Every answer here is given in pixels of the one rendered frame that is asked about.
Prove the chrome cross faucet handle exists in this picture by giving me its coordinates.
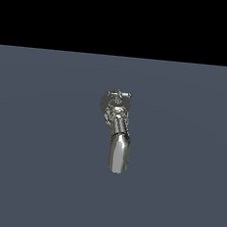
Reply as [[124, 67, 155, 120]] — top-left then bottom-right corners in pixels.
[[106, 88, 133, 106]]

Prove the chrome faucet spout body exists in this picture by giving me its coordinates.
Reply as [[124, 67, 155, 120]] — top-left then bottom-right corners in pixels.
[[93, 94, 137, 176]]

